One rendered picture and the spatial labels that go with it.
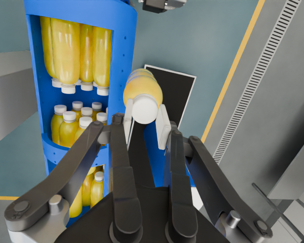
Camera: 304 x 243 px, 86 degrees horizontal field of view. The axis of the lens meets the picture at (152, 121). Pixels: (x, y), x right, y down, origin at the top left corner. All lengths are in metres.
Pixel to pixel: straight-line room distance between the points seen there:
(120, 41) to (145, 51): 1.22
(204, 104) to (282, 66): 0.97
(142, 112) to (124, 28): 0.29
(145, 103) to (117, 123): 0.08
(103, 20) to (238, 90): 1.88
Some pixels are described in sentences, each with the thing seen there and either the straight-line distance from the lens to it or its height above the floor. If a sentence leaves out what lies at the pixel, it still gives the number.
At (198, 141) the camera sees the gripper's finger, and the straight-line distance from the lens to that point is 0.17.
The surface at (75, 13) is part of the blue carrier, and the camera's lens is 0.44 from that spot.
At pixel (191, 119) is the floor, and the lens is 2.01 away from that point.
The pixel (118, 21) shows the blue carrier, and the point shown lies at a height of 1.20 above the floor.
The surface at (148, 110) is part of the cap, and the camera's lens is 0.23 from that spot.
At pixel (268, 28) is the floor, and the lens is 2.22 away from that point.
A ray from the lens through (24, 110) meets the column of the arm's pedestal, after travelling 1.18.
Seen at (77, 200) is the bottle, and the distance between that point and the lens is 0.83.
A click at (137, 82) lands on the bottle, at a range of 0.27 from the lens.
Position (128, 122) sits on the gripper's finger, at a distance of 0.17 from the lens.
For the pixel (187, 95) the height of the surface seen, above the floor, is 0.15.
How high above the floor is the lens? 1.66
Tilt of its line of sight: 62 degrees down
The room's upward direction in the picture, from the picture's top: 159 degrees clockwise
